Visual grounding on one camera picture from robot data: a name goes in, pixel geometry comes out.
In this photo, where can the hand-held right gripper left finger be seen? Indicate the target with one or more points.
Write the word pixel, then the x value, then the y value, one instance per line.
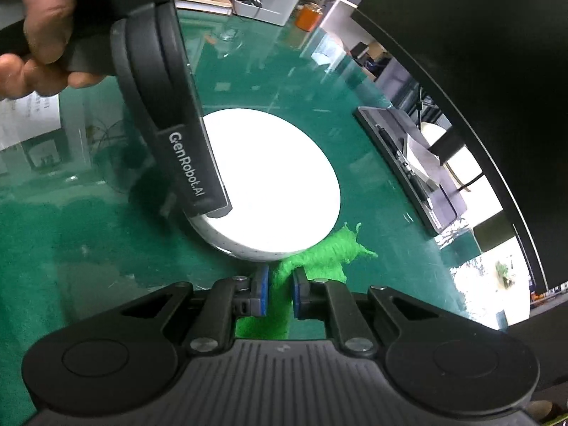
pixel 262 293

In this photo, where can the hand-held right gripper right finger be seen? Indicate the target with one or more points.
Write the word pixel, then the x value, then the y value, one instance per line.
pixel 299 296

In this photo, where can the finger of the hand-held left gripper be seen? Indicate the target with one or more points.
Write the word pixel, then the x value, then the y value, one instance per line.
pixel 220 213

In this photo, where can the green cloth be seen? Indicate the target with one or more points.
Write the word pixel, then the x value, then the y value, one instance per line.
pixel 319 262

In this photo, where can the white round plate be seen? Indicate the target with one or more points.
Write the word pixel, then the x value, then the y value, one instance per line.
pixel 275 177

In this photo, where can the person's left hand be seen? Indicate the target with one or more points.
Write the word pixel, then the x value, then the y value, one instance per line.
pixel 49 13

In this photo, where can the white paper sheet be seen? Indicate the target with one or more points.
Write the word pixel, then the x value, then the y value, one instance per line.
pixel 26 120

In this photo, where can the orange cup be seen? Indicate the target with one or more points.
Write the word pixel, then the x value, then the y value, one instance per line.
pixel 308 18

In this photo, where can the grey monitor stand base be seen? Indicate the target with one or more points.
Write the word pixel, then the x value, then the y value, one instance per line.
pixel 399 142

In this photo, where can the black monitor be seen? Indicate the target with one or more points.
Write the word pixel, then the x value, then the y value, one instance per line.
pixel 488 53

